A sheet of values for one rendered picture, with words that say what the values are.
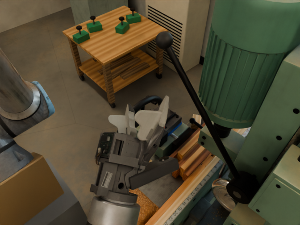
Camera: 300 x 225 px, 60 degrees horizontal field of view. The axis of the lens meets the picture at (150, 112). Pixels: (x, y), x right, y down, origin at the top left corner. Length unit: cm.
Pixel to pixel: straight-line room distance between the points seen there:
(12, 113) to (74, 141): 119
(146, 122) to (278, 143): 30
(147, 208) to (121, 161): 37
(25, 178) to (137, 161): 66
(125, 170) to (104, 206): 7
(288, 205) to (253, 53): 27
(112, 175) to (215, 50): 32
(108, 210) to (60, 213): 81
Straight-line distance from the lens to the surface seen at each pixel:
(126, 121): 57
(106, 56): 198
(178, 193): 83
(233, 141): 79
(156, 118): 46
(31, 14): 371
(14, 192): 111
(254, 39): 49
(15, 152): 109
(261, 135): 62
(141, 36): 216
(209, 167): 87
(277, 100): 55
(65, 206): 128
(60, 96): 252
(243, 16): 48
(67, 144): 214
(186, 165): 86
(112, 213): 47
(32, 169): 107
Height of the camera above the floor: 169
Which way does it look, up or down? 49 degrees down
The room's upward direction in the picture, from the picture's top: straight up
